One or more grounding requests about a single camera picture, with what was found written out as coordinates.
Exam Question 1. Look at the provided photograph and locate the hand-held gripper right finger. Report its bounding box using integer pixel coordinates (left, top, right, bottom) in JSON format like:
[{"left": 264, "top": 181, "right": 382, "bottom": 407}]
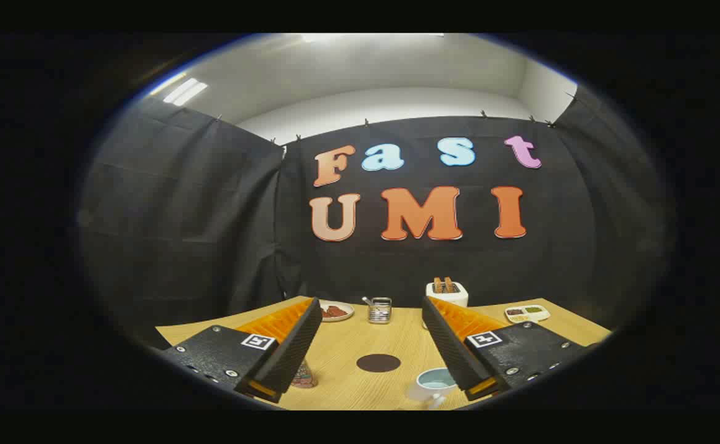
[{"left": 422, "top": 295, "right": 601, "bottom": 402}]

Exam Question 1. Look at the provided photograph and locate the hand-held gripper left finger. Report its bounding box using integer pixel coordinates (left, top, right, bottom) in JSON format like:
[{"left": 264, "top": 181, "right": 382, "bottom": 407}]
[{"left": 162, "top": 297, "right": 324, "bottom": 405}]

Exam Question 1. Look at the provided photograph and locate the silver juice bottle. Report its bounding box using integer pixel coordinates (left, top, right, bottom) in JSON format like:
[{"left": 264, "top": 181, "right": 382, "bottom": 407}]
[{"left": 290, "top": 359, "right": 319, "bottom": 389}]

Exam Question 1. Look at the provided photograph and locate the white cup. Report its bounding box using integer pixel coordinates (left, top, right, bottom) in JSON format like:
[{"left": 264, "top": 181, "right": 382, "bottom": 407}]
[{"left": 406, "top": 368, "right": 459, "bottom": 410}]

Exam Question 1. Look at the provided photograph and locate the dark brown round coaster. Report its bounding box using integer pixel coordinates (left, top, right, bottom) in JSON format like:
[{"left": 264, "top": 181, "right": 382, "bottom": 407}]
[{"left": 356, "top": 353, "right": 401, "bottom": 373}]

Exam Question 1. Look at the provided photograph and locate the white toaster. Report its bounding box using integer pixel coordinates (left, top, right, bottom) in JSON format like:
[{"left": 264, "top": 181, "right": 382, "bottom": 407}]
[{"left": 423, "top": 277, "right": 469, "bottom": 329}]

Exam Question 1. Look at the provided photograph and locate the white plate with food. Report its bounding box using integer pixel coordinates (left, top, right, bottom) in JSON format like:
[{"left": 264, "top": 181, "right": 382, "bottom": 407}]
[{"left": 319, "top": 300, "right": 355, "bottom": 323}]

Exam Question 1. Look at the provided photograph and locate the wooden table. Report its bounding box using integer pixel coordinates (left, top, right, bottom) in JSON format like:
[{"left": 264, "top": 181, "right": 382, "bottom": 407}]
[{"left": 155, "top": 296, "right": 612, "bottom": 411}]

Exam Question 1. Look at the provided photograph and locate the white divided snack tray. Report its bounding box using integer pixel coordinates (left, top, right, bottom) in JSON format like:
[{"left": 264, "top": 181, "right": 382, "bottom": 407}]
[{"left": 505, "top": 305, "right": 551, "bottom": 324}]

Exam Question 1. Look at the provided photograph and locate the black backdrop cloth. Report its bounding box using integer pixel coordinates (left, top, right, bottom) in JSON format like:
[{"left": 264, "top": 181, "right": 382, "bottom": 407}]
[{"left": 80, "top": 86, "right": 669, "bottom": 346}]

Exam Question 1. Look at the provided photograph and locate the ceiling light panel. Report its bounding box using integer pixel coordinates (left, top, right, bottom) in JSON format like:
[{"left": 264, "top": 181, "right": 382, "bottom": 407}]
[{"left": 163, "top": 78, "right": 208, "bottom": 107}]

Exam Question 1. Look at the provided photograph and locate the metal wire basket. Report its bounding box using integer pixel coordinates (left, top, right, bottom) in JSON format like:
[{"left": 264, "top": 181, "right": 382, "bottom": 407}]
[{"left": 362, "top": 296, "right": 393, "bottom": 324}]

